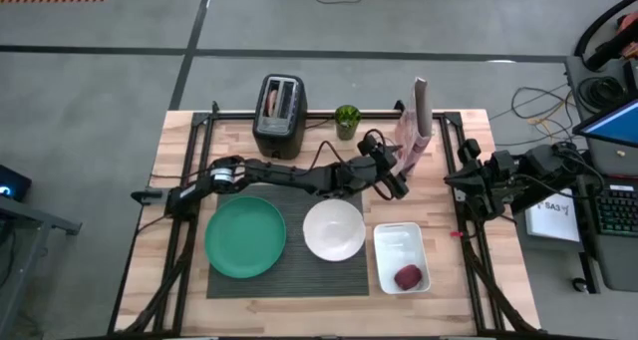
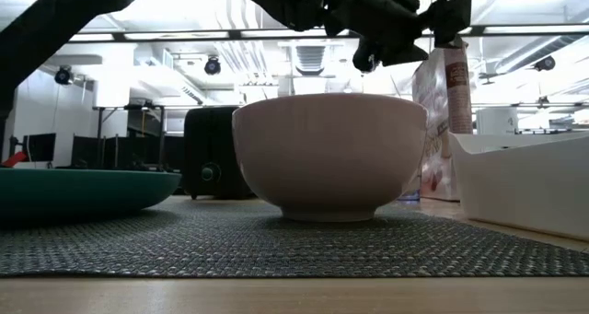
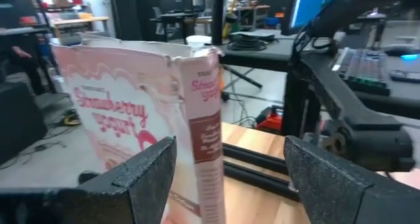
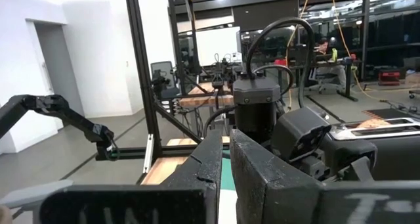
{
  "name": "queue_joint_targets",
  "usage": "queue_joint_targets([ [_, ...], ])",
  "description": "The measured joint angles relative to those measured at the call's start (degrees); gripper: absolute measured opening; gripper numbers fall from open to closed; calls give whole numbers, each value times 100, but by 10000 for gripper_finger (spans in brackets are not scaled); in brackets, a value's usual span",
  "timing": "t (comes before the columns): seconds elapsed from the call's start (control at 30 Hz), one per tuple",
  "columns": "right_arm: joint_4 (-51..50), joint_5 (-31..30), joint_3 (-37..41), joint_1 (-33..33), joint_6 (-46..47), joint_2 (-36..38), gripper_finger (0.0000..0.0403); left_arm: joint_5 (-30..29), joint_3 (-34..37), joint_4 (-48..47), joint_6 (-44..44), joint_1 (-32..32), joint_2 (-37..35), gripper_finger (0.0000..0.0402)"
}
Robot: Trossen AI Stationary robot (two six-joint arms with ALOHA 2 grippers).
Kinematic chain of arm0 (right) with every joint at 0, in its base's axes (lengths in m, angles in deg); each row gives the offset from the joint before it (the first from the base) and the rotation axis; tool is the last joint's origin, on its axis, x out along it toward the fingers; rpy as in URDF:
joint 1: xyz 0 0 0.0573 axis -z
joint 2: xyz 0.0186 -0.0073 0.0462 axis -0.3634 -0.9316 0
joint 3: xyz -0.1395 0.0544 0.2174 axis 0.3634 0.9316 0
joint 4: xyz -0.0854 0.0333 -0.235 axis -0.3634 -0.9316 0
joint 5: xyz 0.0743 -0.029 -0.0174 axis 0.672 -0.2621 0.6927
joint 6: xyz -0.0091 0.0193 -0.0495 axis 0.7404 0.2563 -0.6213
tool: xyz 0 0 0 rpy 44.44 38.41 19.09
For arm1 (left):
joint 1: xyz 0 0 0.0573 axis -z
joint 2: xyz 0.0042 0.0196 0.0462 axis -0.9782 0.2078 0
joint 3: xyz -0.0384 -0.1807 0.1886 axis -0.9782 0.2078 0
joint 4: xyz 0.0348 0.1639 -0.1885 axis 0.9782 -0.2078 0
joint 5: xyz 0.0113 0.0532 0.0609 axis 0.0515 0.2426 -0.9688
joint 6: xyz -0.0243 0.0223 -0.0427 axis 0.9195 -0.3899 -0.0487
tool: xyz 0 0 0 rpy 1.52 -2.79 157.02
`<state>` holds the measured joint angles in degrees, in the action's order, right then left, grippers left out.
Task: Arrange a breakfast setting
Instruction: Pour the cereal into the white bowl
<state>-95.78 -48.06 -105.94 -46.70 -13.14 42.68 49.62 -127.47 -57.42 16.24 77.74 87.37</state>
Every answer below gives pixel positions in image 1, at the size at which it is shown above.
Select orange red tool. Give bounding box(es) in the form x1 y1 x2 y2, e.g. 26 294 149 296
615 11 638 60

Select black two-slot toaster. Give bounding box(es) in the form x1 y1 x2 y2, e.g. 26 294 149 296
251 73 309 161

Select grey metal side table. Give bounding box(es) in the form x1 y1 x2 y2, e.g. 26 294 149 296
0 194 84 339

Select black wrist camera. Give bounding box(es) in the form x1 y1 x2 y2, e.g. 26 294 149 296
356 132 384 157
457 138 482 165

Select coiled black cable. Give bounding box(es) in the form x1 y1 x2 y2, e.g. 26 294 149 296
577 75 630 113

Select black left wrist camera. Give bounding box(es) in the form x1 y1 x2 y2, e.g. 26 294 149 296
356 132 384 157

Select green round plate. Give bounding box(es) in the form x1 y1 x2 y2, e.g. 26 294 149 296
203 195 288 280

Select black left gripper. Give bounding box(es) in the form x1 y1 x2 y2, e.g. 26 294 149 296
356 143 411 200

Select white round bowl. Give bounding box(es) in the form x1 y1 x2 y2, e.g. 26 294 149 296
302 198 368 263

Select pink strawberry yogurt cereal box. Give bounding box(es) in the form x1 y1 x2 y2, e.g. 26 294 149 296
393 77 433 177

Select white paper sheet with print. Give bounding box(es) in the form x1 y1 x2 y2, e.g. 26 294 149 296
523 188 582 243

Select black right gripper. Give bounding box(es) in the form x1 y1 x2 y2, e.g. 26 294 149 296
443 153 502 216

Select white rectangular tray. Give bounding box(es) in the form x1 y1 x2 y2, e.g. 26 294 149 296
373 221 433 296

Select thick black hose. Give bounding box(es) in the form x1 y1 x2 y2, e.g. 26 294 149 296
574 0 638 58

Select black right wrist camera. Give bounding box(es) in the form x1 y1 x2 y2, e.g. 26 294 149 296
457 138 482 165

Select green drinking cup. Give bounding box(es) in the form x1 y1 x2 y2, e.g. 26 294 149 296
334 104 363 142

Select black computer with blue light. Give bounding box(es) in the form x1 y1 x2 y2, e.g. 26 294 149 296
0 164 33 202

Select black backlit keyboard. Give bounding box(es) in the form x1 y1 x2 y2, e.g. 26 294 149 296
595 187 638 236

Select dark grey ribbed placemat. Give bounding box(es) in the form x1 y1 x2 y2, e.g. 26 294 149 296
205 182 371 300

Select black clamp handle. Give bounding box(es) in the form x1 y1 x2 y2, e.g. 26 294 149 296
130 188 164 205

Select tangled black floor cables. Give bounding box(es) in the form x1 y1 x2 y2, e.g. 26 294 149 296
490 83 584 148

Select open laptop blue screen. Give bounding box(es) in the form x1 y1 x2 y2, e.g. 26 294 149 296
571 98 638 150

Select yellow floor cable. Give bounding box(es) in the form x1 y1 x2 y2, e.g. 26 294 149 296
526 98 574 138

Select dark red plum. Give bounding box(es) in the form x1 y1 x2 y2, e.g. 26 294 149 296
393 263 424 291

